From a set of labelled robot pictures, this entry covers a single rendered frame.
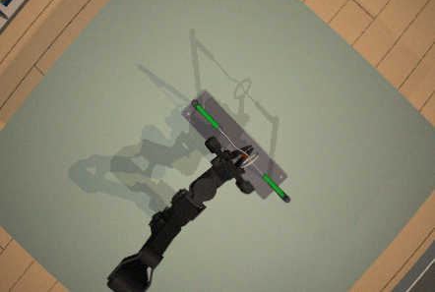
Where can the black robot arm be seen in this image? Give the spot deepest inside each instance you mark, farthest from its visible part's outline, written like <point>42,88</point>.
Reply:
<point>131,275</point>

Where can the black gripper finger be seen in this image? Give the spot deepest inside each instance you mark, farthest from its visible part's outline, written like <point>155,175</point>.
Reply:
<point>241,159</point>
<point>235,153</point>

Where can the orange handle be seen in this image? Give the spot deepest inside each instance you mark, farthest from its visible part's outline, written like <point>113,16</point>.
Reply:
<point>247,159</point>

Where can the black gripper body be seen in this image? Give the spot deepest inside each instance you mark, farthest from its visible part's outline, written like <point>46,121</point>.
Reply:
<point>214,147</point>

